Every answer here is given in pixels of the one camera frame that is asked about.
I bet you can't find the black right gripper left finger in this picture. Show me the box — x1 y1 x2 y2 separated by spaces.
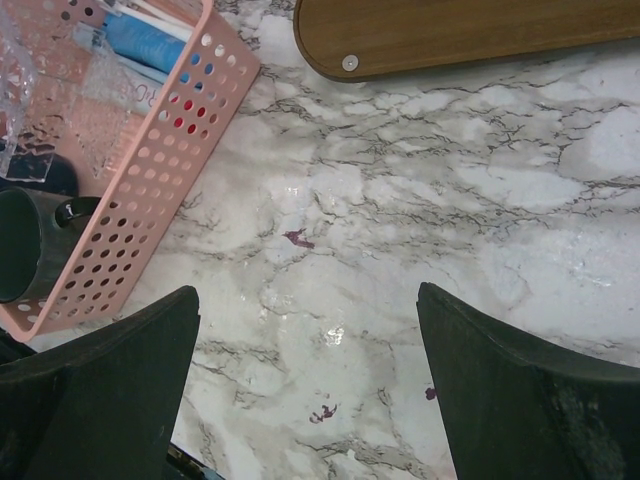
1 286 200 479

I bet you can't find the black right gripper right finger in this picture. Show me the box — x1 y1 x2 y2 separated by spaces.
417 283 639 479

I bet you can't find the dark green ceramic mug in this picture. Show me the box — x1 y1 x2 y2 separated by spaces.
1 187 101 304

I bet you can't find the pink perforated plastic basket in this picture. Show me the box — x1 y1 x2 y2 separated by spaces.
1 1 259 342

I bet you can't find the brown oval wooden tray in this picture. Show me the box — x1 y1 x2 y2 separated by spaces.
293 0 639 82

